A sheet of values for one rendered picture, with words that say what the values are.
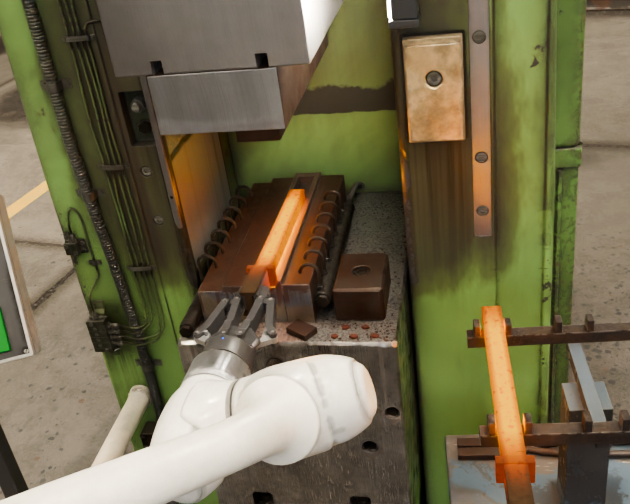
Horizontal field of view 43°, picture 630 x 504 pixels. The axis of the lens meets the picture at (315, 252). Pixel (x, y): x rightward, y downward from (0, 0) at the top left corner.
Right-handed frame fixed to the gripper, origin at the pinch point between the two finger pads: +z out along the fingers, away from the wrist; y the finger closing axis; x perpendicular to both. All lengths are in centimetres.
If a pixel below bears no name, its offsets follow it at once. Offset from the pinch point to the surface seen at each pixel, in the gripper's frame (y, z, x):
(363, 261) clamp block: 15.6, 14.1, -3.9
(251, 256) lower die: -4.8, 14.9, -2.9
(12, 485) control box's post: -56, -5, -43
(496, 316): 37.9, -2.2, -4.0
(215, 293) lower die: -9.2, 5.3, -4.3
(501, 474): 38, -33, -5
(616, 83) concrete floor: 114, 363, -104
